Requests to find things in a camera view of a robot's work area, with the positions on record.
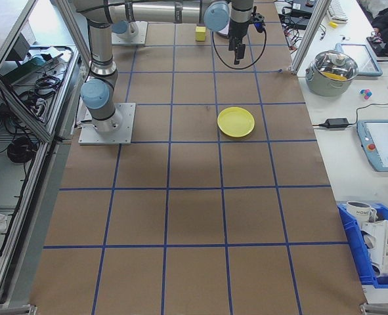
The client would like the V-shaped metal bar frame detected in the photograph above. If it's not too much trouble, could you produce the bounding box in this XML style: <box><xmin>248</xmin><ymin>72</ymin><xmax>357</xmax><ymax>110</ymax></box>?
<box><xmin>0</xmin><ymin>0</ymin><xmax>95</xmax><ymax>308</ymax></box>

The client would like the black hub with red plugs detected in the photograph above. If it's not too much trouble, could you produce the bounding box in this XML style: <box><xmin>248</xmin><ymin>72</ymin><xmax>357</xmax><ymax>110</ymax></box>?
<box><xmin>284</xmin><ymin>28</ymin><xmax>301</xmax><ymax>52</ymax></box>

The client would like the large black power brick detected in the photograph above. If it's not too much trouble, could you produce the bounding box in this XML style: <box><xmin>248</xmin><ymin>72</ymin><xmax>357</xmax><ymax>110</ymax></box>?
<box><xmin>290</xmin><ymin>16</ymin><xmax>310</xmax><ymax>30</ymax></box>

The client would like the glass pot lid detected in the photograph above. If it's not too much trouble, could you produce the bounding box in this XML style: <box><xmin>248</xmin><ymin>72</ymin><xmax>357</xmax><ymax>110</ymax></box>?
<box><xmin>313</xmin><ymin>50</ymin><xmax>359</xmax><ymax>82</ymax></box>

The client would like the grey box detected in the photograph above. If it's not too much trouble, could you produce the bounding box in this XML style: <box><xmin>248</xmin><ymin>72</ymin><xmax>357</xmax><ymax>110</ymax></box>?
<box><xmin>5</xmin><ymin>32</ymin><xmax>32</xmax><ymax>62</ymax></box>

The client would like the black computer with white label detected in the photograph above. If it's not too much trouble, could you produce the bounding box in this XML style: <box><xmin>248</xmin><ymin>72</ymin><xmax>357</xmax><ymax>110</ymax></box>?
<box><xmin>280</xmin><ymin>0</ymin><xmax>316</xmax><ymax>19</ymax></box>

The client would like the silver aluminium profile bar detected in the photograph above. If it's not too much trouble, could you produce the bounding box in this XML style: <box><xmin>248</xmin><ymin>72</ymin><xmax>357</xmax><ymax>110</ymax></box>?
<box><xmin>0</xmin><ymin>303</ymin><xmax>37</xmax><ymax>315</ymax></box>
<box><xmin>359</xmin><ymin>303</ymin><xmax>388</xmax><ymax>315</ymax></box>

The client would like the white square base plate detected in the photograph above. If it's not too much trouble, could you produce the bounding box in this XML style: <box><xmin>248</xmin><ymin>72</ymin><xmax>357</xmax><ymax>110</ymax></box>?
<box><xmin>110</xmin><ymin>21</ymin><xmax>148</xmax><ymax>47</ymax></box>
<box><xmin>77</xmin><ymin>102</ymin><xmax>137</xmax><ymax>146</ymax></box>

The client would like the white keyboard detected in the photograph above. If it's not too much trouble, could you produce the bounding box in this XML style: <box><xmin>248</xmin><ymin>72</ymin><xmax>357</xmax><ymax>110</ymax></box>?
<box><xmin>326</xmin><ymin>0</ymin><xmax>349</xmax><ymax>24</ymax></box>

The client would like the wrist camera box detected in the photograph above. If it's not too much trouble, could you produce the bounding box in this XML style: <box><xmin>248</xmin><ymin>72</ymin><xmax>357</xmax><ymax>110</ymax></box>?
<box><xmin>251</xmin><ymin>12</ymin><xmax>266</xmax><ymax>33</ymax></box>

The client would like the small black power adapter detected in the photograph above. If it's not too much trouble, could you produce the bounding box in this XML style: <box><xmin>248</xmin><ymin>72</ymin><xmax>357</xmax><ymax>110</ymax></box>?
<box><xmin>313</xmin><ymin>117</ymin><xmax>351</xmax><ymax>129</ymax></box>

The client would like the steel cooking pot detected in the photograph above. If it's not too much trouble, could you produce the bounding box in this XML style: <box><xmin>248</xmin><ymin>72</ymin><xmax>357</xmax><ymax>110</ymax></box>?
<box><xmin>305</xmin><ymin>50</ymin><xmax>359</xmax><ymax>97</ymax></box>

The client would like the black cable coil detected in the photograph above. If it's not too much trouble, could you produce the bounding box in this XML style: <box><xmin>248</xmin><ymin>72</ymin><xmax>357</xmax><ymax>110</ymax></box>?
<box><xmin>7</xmin><ymin>136</ymin><xmax>37</xmax><ymax>164</ymax></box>

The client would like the white mug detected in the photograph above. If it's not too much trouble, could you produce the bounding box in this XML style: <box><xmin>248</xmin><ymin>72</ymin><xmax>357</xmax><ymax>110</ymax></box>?
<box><xmin>345</xmin><ymin>200</ymin><xmax>378</xmax><ymax>227</ymax></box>

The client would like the silver aluminium post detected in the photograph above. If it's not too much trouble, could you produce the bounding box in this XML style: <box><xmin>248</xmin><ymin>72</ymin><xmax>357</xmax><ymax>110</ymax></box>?
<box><xmin>56</xmin><ymin>0</ymin><xmax>93</xmax><ymax>73</ymax></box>
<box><xmin>290</xmin><ymin>0</ymin><xmax>332</xmax><ymax>77</ymax></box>

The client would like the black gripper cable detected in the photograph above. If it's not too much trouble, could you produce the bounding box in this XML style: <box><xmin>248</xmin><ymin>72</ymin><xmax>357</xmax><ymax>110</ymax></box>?
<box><xmin>211</xmin><ymin>19</ymin><xmax>267</xmax><ymax>70</ymax></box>

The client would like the white power strip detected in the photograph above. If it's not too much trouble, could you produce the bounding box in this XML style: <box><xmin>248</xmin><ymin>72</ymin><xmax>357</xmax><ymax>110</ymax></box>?
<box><xmin>29</xmin><ymin>96</ymin><xmax>52</xmax><ymax>124</ymax></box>

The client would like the black adapter cable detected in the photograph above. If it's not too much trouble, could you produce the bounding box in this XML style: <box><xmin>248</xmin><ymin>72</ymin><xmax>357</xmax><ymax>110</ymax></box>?
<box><xmin>348</xmin><ymin>102</ymin><xmax>388</xmax><ymax>126</ymax></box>

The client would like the blue plastic bin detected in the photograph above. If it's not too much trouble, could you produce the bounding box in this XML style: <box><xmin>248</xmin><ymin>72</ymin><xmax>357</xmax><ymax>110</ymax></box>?
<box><xmin>337</xmin><ymin>202</ymin><xmax>388</xmax><ymax>290</ymax></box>

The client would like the yellow plate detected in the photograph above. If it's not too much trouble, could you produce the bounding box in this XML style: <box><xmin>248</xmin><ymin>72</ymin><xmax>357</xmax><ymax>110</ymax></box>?
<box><xmin>217</xmin><ymin>106</ymin><xmax>256</xmax><ymax>138</ymax></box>

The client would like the green board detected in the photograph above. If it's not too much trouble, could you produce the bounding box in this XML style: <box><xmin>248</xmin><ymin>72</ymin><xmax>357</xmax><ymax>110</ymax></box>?
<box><xmin>12</xmin><ymin>55</ymin><xmax>65</xmax><ymax>85</ymax></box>

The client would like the yellow item inside pot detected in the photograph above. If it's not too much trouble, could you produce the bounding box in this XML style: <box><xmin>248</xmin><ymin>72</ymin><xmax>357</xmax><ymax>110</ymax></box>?
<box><xmin>323</xmin><ymin>71</ymin><xmax>348</xmax><ymax>82</ymax></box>

